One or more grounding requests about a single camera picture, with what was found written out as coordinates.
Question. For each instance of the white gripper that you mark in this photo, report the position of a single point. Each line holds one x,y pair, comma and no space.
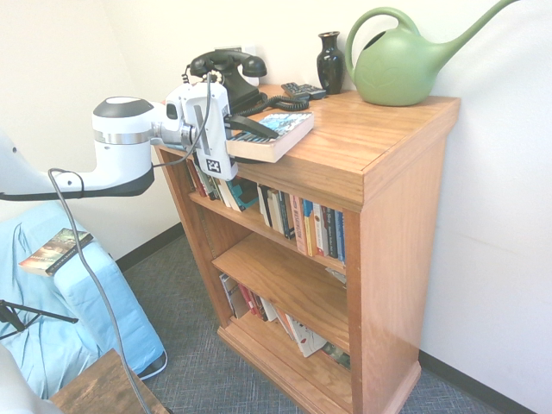
217,142

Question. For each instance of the blue cover paperback book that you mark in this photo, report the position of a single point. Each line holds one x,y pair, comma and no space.
289,129

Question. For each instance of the teal paperback book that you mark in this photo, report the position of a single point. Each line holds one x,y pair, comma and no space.
239,196

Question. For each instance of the green white spine book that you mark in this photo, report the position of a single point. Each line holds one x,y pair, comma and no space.
209,187

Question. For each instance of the dark red spine book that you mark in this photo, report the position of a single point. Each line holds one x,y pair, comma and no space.
192,179

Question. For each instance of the black spine book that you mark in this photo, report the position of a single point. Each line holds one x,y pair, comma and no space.
330,233
286,215

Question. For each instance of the salmon spine book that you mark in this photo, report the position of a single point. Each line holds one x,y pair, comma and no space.
298,224

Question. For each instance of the yellow blue spine book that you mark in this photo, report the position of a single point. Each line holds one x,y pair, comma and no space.
308,228

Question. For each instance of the white red spine book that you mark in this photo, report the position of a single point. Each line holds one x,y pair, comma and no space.
318,230

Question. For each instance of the white red patterned book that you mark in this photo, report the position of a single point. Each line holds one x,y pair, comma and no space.
306,338

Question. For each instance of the brown green paperback book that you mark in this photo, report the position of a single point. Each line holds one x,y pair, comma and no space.
56,252

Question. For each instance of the dark green cover book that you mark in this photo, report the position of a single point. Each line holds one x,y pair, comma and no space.
337,355

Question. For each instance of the black rotary telephone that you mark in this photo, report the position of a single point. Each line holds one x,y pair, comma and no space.
241,82

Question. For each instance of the white paged paperback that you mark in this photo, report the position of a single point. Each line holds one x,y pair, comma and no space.
269,207

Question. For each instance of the black remote control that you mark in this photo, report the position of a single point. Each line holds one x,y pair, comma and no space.
302,89

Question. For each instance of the black glossy vase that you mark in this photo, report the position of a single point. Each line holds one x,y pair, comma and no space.
330,64

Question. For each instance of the grey cover paperback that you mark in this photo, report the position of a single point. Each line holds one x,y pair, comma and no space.
235,297

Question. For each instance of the wooden bookshelf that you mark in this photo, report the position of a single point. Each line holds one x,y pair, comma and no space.
388,215

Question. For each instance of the loose paper cards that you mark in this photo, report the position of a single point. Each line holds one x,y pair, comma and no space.
337,275

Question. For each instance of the green plastic watering can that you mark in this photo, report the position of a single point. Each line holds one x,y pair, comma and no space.
392,73

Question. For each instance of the blue cloth covered seat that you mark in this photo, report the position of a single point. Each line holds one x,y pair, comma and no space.
99,310

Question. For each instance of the black tripod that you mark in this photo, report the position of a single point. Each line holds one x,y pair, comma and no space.
26,311

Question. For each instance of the dark wooden table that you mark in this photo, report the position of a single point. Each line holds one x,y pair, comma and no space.
103,388

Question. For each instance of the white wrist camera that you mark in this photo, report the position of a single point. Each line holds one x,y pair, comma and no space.
174,114

